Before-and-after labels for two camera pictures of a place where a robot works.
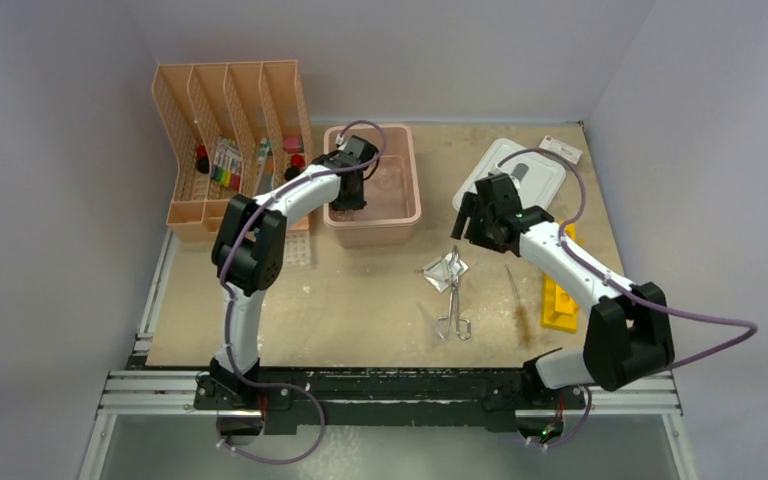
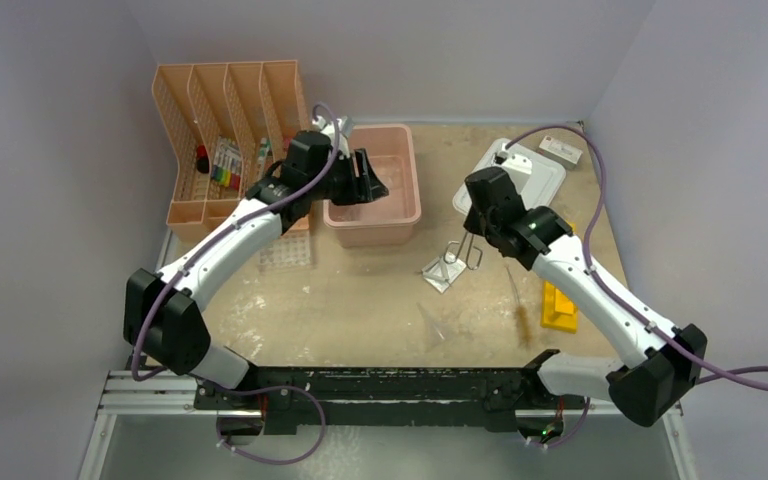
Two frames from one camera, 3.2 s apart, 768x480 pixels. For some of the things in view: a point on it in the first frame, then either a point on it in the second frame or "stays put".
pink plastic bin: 392,207 stays put
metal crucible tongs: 447,326 to 481,253
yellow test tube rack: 560,310 stays put
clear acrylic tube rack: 297,248 stays put
